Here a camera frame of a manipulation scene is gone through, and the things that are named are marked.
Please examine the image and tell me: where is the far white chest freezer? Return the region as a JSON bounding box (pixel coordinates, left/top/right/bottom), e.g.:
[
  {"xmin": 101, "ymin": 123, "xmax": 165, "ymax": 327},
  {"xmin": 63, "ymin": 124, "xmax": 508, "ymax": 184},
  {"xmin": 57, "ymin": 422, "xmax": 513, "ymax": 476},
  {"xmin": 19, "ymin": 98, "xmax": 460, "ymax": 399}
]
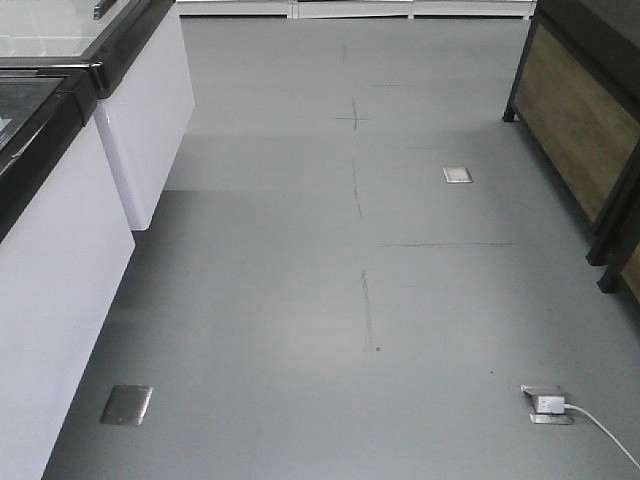
[{"xmin": 1, "ymin": 1, "xmax": 195, "ymax": 231}]

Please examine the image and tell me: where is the white chest freezer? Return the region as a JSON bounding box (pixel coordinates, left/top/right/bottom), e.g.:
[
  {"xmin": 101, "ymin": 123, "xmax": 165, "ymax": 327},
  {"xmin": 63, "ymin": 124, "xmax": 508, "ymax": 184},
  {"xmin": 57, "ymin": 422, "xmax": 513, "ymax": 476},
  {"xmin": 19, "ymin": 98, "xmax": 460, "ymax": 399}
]
[
  {"xmin": 1, "ymin": 70, "xmax": 135, "ymax": 479},
  {"xmin": 1, "ymin": 1, "xmax": 195, "ymax": 231}
]

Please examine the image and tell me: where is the near white chest freezer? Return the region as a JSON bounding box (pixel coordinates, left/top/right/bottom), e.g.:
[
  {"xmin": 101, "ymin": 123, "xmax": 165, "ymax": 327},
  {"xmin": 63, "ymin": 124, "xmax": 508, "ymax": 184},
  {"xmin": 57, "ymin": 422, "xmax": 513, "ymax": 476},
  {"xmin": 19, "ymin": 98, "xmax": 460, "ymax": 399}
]
[{"xmin": 1, "ymin": 70, "xmax": 135, "ymax": 479}]

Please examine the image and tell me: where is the steel floor socket cover left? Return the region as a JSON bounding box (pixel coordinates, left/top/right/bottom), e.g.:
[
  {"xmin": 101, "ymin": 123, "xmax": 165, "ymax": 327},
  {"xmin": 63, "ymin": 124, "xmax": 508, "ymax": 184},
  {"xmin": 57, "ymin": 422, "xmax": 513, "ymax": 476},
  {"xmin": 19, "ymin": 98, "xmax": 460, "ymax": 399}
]
[{"xmin": 100, "ymin": 384, "xmax": 154, "ymax": 426}]

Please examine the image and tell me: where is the white store shelving unit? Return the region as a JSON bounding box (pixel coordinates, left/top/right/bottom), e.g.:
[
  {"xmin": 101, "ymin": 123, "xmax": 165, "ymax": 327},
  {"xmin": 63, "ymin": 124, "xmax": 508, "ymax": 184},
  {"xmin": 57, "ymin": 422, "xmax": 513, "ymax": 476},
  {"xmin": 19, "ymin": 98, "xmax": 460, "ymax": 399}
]
[{"xmin": 177, "ymin": 0, "xmax": 536, "ymax": 19}]

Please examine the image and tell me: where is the white power plug adapter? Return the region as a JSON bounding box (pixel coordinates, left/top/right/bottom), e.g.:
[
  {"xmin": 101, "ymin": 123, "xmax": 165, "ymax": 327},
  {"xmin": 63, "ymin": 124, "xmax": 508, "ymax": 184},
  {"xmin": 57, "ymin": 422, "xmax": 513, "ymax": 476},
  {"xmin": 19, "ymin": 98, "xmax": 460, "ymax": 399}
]
[{"xmin": 532, "ymin": 394, "xmax": 565, "ymax": 415}]

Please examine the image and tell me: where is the black wooden produce stand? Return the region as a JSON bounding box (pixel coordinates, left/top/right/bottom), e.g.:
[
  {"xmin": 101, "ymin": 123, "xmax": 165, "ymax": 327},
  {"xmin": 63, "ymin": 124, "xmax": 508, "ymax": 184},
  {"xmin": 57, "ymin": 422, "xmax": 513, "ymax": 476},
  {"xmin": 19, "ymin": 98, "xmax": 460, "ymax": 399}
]
[
  {"xmin": 503, "ymin": 1, "xmax": 639, "ymax": 265},
  {"xmin": 597, "ymin": 202, "xmax": 639, "ymax": 302}
]

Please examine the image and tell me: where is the white power cable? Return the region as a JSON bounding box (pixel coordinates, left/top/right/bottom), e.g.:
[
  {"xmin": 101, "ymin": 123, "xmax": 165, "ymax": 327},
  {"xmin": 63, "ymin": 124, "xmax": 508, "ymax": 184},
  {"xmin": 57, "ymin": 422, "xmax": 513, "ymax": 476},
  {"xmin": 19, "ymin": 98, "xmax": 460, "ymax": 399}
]
[{"xmin": 563, "ymin": 403, "xmax": 640, "ymax": 471}]

